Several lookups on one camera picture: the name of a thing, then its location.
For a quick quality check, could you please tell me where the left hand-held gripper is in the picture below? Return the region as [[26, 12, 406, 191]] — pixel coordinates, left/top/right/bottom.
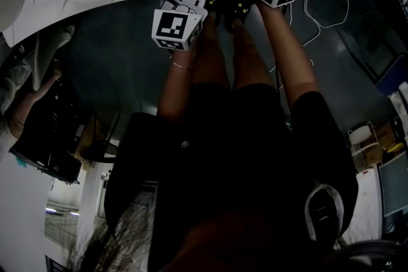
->
[[151, 0, 212, 52]]

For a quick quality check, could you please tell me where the person's left forearm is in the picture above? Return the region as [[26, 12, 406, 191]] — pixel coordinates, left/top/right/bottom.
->
[[156, 47, 198, 124]]

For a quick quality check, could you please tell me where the person's right forearm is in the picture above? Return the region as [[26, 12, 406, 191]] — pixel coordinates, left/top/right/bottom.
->
[[256, 2, 320, 110]]

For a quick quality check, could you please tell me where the person's left shoe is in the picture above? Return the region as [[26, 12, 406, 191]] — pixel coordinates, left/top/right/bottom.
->
[[205, 0, 224, 26]]

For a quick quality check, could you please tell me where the person's shoe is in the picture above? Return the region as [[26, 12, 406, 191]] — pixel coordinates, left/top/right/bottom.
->
[[205, 0, 224, 26], [224, 0, 253, 32]]

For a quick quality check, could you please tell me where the person's right shoe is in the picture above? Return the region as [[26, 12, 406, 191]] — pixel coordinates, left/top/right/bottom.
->
[[224, 0, 253, 32]]

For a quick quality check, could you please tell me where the person's left leg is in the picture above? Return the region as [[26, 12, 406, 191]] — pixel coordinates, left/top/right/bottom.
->
[[190, 11, 231, 90]]

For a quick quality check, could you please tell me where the person's black and white shirt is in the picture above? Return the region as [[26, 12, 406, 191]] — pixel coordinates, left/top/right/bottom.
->
[[104, 82, 360, 272]]

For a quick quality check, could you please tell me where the cardboard box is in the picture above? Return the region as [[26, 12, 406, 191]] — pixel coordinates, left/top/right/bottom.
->
[[73, 114, 111, 168]]

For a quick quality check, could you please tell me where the black equipment case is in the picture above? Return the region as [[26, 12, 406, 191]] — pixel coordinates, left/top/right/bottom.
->
[[9, 79, 84, 185]]

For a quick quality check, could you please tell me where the grey display board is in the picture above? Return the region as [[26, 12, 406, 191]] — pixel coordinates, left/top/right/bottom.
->
[[378, 151, 408, 218]]

